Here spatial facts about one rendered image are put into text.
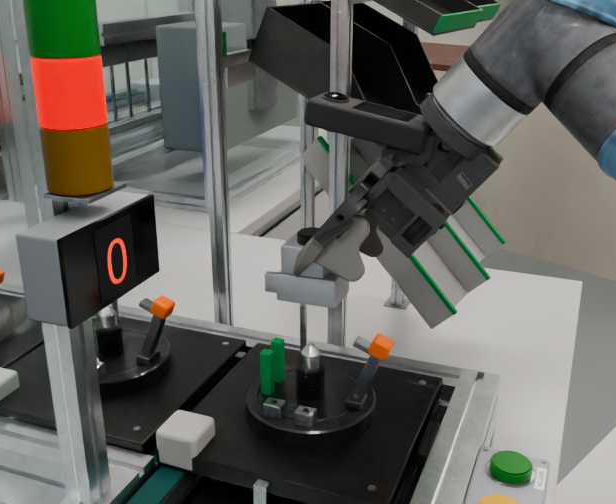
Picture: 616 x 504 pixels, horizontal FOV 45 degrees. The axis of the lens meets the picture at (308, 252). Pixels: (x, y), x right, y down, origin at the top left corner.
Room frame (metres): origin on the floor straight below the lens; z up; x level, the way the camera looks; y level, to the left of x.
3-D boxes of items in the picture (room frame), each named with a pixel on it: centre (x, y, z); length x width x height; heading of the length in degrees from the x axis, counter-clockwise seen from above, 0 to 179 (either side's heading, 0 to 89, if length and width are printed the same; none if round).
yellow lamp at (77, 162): (0.56, 0.18, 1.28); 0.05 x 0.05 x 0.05
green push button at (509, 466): (0.60, -0.20, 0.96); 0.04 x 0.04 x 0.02
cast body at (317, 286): (0.70, 0.00, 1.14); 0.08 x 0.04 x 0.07; 69
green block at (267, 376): (0.70, 0.04, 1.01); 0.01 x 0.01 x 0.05; 69
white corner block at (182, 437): (0.64, 0.12, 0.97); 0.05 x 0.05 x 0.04; 69
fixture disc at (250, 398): (0.69, 0.00, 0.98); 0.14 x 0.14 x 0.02
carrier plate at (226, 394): (0.69, 0.00, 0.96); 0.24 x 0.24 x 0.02; 69
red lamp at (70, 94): (0.56, 0.18, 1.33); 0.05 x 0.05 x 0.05
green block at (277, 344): (0.72, 0.03, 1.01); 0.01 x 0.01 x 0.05; 69
